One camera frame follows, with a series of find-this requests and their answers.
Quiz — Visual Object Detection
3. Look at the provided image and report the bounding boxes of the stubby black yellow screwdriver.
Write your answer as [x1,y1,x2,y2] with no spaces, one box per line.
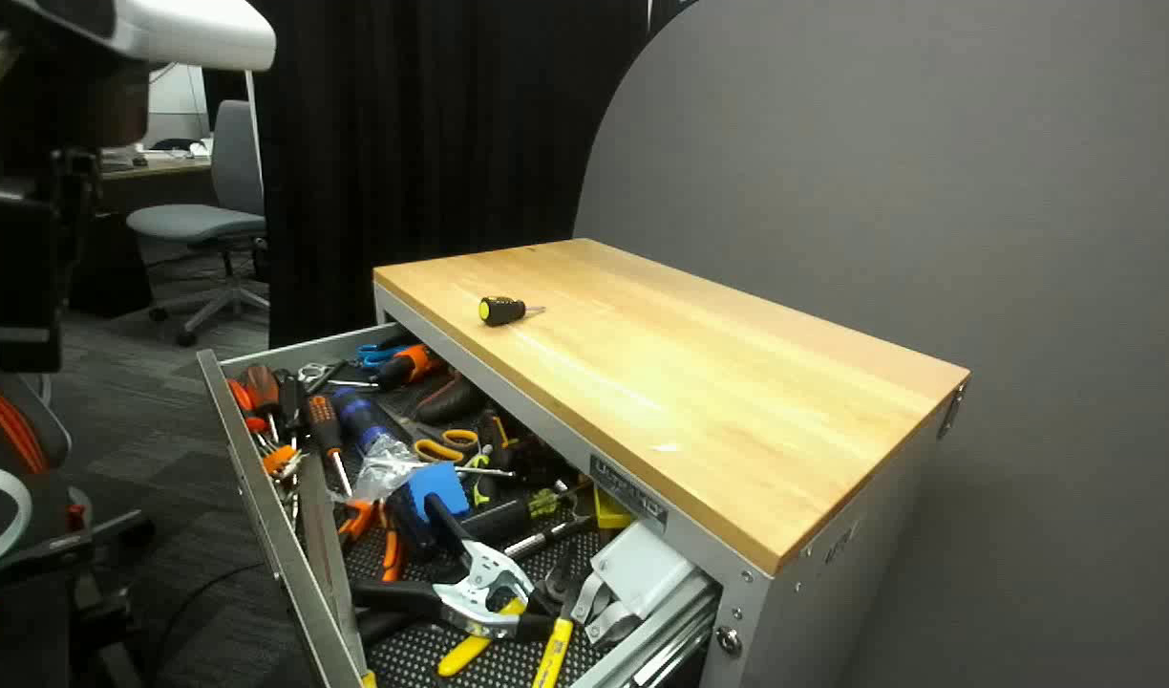
[476,293,532,329]

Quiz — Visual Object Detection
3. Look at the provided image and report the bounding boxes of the black yellow long screwdriver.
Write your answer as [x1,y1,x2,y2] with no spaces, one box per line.
[459,478,592,546]

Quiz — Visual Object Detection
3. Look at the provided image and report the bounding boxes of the orange black grip screwdriver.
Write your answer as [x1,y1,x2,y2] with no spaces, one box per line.
[301,391,360,501]

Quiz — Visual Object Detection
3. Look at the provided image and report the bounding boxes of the black ribbed drawer liner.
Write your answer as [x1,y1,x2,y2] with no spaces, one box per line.
[352,507,615,688]

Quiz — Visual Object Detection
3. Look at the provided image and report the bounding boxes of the grey metal tool drawer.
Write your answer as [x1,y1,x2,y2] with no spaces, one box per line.
[196,317,730,688]

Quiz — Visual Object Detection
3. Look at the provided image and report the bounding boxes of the grey cabinet with wooden top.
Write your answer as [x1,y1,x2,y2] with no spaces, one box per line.
[371,234,976,688]

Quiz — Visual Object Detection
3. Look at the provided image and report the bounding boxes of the small yellow tool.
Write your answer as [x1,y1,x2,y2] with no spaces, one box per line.
[587,485,638,534]

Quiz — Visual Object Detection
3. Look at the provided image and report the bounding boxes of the blue plastic tool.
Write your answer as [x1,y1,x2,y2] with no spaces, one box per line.
[390,457,476,544]

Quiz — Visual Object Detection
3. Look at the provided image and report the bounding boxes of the white plastic box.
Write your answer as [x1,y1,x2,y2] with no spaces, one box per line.
[580,515,703,642]

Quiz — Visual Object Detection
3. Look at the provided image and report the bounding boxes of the clear plastic bag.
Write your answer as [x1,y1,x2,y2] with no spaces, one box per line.
[352,430,432,507]

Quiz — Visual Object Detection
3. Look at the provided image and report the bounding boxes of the silver adjustable wrench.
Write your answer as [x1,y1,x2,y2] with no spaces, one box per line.
[427,537,539,642]

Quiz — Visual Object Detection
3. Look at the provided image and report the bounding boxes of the black curtain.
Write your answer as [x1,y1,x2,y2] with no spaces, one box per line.
[245,0,690,351]

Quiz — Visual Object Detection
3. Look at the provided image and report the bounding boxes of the grey office chair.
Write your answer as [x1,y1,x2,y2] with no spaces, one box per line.
[122,95,278,349]

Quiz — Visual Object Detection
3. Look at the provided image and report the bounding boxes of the grey round backdrop panel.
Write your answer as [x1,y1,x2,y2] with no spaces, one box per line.
[573,0,1169,688]

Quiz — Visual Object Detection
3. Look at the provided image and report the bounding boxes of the black stand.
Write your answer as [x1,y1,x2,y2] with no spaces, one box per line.
[0,503,157,688]

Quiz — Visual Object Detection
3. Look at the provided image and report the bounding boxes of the dark blurry equipment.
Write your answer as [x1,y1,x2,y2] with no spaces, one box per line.
[0,51,157,383]

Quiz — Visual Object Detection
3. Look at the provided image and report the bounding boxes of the orange handled scissors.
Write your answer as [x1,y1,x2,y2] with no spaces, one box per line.
[408,423,485,471]

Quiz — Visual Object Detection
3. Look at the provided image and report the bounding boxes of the orange black handled screwdriver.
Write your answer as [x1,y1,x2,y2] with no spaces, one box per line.
[374,339,442,395]

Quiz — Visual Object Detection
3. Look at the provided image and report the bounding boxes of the blue handled screwdriver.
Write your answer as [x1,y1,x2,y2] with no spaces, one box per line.
[329,387,397,471]

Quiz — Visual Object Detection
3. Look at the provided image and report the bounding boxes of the black handled tool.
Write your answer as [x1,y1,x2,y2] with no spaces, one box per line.
[271,367,311,444]

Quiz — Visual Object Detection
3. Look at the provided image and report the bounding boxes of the yellow handled pliers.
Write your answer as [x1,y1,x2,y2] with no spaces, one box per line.
[437,597,583,688]

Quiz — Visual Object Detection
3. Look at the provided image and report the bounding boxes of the black handled pliers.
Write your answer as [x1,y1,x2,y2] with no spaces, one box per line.
[352,577,490,642]

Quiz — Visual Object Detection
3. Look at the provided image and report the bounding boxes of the red orange handled pliers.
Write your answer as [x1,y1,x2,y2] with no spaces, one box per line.
[224,367,285,444]

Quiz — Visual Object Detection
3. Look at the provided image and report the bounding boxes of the orange cable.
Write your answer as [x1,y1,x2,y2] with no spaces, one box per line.
[0,367,59,483]

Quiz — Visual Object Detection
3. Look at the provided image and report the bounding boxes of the white hose loop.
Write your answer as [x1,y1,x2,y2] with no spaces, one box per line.
[0,462,43,581]

